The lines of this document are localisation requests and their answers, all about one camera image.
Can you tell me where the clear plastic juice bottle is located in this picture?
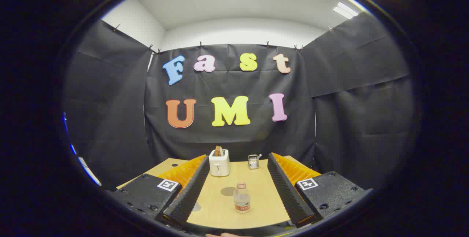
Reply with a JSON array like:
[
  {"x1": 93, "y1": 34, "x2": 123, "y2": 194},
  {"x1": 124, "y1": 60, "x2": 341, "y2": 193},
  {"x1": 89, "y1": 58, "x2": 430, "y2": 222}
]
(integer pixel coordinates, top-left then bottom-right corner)
[{"x1": 233, "y1": 182, "x2": 251, "y2": 214}]

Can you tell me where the white toaster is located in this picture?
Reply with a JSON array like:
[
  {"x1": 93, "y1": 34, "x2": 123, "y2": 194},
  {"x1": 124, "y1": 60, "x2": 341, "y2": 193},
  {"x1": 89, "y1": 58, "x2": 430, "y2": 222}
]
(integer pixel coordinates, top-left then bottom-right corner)
[{"x1": 208, "y1": 149, "x2": 231, "y2": 177}]

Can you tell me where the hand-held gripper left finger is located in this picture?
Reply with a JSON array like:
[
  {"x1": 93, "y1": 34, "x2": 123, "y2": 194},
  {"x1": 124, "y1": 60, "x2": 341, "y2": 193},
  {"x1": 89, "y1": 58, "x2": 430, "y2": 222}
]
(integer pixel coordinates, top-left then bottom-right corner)
[{"x1": 110, "y1": 154, "x2": 210, "y2": 228}]

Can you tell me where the small ceiling light panel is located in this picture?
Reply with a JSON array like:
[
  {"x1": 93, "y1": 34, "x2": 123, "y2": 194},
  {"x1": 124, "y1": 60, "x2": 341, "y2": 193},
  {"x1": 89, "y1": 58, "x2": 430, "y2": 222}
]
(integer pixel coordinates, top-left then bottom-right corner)
[{"x1": 333, "y1": 2, "x2": 359, "y2": 19}]

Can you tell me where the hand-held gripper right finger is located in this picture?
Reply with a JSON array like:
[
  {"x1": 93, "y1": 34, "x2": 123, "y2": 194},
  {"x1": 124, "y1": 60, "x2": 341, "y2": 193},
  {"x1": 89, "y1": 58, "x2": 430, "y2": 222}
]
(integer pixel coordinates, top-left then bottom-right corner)
[{"x1": 267, "y1": 152, "x2": 374, "y2": 229}]

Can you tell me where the wooden table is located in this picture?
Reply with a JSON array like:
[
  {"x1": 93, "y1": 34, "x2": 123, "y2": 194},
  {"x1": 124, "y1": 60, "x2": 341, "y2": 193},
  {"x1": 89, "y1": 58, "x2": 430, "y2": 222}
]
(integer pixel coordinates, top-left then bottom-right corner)
[{"x1": 117, "y1": 155, "x2": 312, "y2": 229}]

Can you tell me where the black backdrop cloth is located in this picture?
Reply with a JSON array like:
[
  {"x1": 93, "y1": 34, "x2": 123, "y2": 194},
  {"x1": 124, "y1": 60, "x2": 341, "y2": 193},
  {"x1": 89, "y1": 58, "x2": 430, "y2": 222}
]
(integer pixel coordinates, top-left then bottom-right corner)
[{"x1": 62, "y1": 12, "x2": 418, "y2": 192}]

